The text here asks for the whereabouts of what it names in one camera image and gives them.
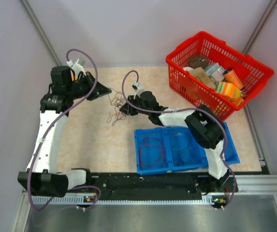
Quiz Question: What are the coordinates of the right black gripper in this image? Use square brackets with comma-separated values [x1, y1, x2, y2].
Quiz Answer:
[120, 95, 151, 116]

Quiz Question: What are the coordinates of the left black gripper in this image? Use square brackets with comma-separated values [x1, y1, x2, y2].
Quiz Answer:
[66, 71, 111, 101]

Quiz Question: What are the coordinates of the brown thin cable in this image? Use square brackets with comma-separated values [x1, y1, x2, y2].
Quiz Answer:
[106, 94, 127, 126]

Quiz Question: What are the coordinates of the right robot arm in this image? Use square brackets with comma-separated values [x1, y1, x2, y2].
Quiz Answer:
[119, 91, 237, 194]

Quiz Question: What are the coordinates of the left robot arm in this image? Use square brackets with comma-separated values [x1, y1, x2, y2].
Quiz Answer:
[17, 66, 112, 197]

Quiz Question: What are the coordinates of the blue three-compartment plastic tray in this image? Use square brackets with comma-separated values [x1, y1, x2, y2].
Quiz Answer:
[133, 122, 241, 176]

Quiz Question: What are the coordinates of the brown cardboard box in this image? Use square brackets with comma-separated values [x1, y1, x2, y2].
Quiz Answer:
[190, 67, 216, 89]

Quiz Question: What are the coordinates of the brown round lid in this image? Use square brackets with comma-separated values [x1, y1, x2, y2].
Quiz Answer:
[187, 55, 209, 69]

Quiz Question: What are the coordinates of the pale blue packet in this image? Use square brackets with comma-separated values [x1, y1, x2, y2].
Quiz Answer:
[204, 63, 225, 84]

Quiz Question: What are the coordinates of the striped colourful sponge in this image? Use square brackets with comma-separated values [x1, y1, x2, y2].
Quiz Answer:
[215, 82, 244, 106]

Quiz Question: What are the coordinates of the orange cylindrical can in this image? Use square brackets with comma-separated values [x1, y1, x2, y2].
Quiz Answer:
[223, 68, 244, 90]

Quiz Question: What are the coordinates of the red plastic shopping basket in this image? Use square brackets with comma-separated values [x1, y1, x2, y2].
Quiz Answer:
[166, 31, 274, 121]

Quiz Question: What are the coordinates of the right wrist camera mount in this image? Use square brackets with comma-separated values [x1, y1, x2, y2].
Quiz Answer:
[132, 82, 145, 98]

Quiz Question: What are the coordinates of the left aluminium corner post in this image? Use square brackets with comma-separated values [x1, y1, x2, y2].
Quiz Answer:
[19, 0, 62, 66]

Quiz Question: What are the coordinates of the aluminium corner post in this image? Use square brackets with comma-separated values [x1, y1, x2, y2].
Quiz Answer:
[242, 0, 277, 55]
[19, 0, 62, 66]

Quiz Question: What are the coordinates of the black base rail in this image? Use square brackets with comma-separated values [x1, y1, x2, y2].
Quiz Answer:
[86, 172, 238, 201]

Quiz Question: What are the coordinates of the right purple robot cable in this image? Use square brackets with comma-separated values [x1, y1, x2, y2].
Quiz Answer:
[121, 70, 238, 210]

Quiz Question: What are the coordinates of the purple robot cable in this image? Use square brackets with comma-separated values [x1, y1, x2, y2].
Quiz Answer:
[121, 70, 238, 210]
[26, 48, 102, 211]

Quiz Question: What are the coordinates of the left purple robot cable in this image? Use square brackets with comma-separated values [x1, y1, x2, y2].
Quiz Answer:
[26, 48, 102, 211]

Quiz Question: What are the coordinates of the right aluminium corner post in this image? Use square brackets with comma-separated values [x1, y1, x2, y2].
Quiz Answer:
[242, 0, 277, 55]

